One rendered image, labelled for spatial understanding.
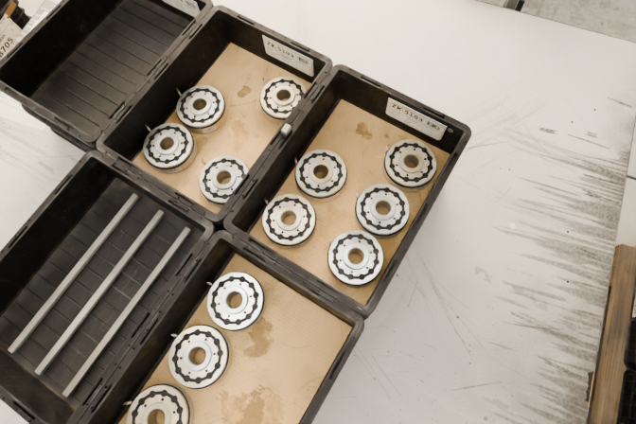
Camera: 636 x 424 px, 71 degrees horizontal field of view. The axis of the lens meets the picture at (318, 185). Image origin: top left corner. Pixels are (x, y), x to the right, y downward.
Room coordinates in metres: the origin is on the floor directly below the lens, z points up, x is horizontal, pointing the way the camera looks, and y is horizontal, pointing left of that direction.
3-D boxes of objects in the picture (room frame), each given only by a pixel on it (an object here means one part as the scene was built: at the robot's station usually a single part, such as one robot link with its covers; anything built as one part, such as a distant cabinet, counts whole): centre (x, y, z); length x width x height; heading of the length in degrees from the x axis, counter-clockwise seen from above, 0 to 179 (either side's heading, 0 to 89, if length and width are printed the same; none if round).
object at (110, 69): (0.66, 0.42, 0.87); 0.40 x 0.30 x 0.11; 143
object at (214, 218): (0.48, 0.18, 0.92); 0.40 x 0.30 x 0.02; 143
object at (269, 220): (0.25, 0.06, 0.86); 0.10 x 0.10 x 0.01
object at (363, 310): (0.30, -0.06, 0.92); 0.40 x 0.30 x 0.02; 143
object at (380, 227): (0.25, -0.12, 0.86); 0.10 x 0.10 x 0.01
